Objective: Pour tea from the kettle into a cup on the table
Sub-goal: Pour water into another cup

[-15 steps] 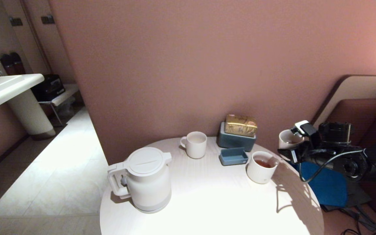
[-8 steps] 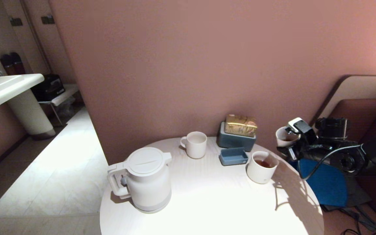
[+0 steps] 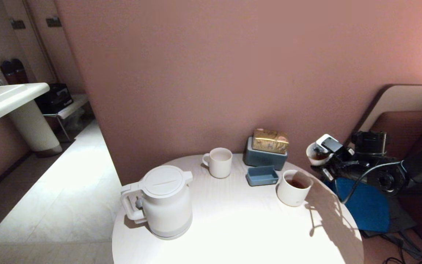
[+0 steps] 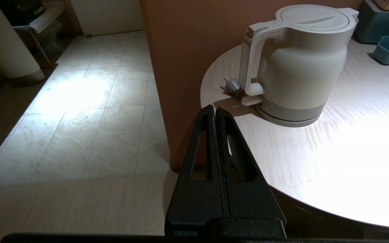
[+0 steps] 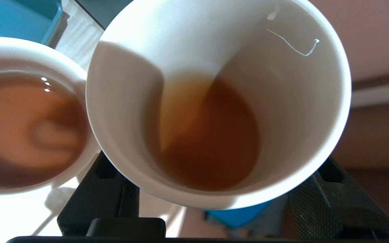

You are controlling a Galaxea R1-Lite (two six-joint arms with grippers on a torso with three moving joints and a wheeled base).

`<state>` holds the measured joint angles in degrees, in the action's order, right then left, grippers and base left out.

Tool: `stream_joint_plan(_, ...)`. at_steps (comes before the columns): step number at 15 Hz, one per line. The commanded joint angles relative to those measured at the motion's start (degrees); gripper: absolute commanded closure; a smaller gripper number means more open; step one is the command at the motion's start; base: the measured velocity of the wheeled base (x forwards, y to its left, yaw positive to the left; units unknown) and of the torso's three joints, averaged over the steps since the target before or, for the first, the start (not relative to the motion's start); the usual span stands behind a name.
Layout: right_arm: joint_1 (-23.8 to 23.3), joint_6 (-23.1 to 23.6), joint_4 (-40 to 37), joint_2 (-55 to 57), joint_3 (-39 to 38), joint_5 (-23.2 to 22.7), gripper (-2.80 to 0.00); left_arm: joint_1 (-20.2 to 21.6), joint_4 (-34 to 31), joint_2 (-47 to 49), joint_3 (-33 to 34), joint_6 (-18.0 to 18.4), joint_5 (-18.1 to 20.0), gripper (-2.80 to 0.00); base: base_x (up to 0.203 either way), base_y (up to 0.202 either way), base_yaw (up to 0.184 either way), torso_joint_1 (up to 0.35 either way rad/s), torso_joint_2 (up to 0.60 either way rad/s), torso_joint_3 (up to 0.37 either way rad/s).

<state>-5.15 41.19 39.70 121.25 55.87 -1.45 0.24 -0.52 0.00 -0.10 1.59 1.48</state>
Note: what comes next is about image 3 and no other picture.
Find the large white ribbed cup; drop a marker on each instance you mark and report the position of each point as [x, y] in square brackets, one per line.
[289, 196]

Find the small white ribbed cup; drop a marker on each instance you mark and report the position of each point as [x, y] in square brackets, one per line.
[311, 156]

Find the small blue tray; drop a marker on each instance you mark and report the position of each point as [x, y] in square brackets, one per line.
[260, 178]

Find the black box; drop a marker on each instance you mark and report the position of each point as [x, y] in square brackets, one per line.
[54, 97]

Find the grey floor mat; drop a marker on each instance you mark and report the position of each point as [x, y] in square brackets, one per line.
[399, 217]

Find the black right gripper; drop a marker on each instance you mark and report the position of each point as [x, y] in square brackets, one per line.
[368, 145]

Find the gold foil packet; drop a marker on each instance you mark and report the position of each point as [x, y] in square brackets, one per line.
[270, 141]

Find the white metal-legged shelf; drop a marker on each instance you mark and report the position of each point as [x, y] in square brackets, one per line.
[72, 105]

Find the white ribbed cylinder bin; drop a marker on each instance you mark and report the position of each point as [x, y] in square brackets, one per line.
[31, 124]

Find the blue cloth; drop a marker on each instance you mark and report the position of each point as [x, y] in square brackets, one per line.
[365, 211]

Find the white electric kettle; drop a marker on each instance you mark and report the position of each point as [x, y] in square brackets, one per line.
[167, 209]

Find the dark brown bottle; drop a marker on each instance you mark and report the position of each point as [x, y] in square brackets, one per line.
[20, 72]
[8, 74]

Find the blue rectangular box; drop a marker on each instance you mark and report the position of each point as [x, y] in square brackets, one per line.
[262, 160]

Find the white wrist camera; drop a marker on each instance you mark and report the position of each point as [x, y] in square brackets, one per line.
[330, 143]

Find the white round kettle base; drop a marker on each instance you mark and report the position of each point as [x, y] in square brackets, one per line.
[170, 236]

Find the brown booth bench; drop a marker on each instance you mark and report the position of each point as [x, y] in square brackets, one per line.
[398, 121]

